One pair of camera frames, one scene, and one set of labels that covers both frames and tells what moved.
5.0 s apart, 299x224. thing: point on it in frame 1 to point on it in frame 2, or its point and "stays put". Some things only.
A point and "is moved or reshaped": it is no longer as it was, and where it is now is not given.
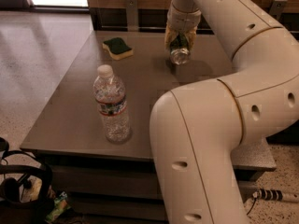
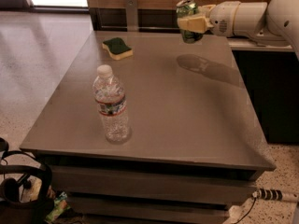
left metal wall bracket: [132, 14] stays put
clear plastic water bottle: [110, 97] stays put
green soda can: [179, 49] is moved or reshaped
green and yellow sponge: [118, 49] stays put
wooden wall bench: [106, 7] stays put
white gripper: [183, 19] to [221, 19]
